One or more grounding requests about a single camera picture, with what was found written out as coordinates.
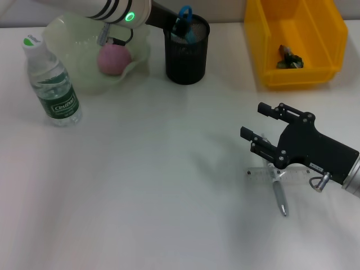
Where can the small dark object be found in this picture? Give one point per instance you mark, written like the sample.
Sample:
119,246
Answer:
289,60

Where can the green glass fruit bowl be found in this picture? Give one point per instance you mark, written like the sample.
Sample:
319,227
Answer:
78,62

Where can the pink peach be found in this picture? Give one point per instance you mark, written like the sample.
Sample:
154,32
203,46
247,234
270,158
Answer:
115,60

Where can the clear water bottle green label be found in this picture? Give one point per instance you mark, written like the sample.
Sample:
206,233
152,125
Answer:
59,104

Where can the silver ballpoint pen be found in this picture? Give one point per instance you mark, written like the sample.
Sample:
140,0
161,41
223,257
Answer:
279,197

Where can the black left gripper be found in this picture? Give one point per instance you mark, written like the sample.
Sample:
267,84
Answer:
163,18

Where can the transparent plastic ruler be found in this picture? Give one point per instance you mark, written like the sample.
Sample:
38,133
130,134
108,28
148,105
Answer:
258,175

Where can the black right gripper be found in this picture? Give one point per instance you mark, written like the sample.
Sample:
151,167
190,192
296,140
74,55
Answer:
309,149

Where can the blue cyan scissors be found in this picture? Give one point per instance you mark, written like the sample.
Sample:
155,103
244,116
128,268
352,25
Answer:
191,36

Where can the black mesh pen cup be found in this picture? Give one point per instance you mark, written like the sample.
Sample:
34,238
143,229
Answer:
185,62

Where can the yellow plastic bin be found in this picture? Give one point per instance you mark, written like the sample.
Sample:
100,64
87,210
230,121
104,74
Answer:
309,76

